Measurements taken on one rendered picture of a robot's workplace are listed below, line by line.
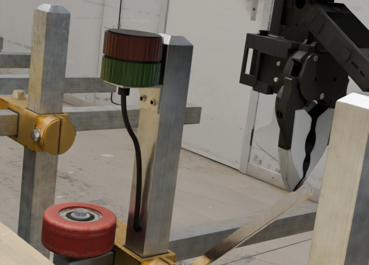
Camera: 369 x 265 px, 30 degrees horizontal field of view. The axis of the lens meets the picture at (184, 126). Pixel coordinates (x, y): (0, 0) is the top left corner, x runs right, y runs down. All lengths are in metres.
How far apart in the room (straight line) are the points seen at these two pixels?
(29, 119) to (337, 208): 0.50
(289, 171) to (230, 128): 3.66
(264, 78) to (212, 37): 3.76
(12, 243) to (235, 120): 3.67
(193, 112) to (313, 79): 0.50
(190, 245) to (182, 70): 0.25
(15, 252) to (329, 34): 0.36
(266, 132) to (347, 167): 0.17
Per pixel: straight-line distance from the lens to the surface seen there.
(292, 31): 0.69
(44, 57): 0.92
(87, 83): 1.31
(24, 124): 0.95
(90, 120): 1.03
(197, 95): 4.54
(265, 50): 0.69
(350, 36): 0.64
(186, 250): 0.87
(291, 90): 0.65
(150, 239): 0.76
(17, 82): 1.24
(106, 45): 0.68
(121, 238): 0.81
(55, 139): 0.92
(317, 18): 0.66
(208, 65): 4.46
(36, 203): 0.97
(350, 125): 0.55
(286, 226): 0.99
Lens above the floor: 1.18
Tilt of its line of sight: 13 degrees down
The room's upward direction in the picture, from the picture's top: 7 degrees clockwise
